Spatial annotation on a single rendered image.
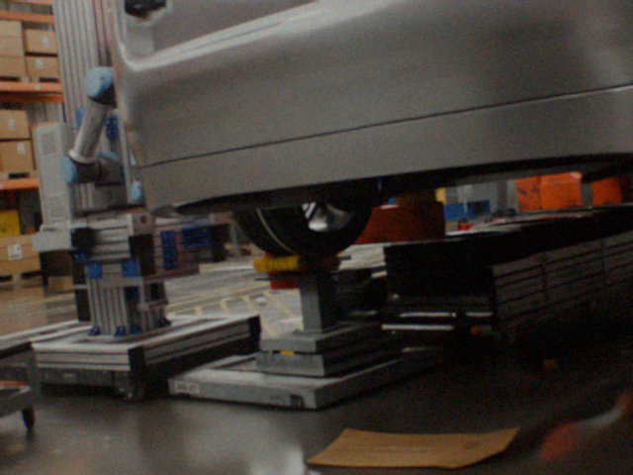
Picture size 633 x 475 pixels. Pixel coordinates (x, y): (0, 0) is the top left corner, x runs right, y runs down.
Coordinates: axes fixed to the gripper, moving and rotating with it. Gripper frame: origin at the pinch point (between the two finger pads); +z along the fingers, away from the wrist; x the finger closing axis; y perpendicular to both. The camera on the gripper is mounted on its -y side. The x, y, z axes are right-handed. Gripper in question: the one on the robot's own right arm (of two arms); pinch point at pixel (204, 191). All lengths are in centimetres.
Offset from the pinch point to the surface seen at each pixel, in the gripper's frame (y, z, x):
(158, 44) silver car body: 47, -63, -58
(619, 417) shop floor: -83, 4, -170
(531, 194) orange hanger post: -21, 257, -6
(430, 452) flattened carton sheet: -82, -49, -138
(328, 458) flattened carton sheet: -82, -64, -113
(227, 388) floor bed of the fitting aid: -77, -18, -21
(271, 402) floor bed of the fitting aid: -81, -19, -44
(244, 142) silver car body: 9, -85, -116
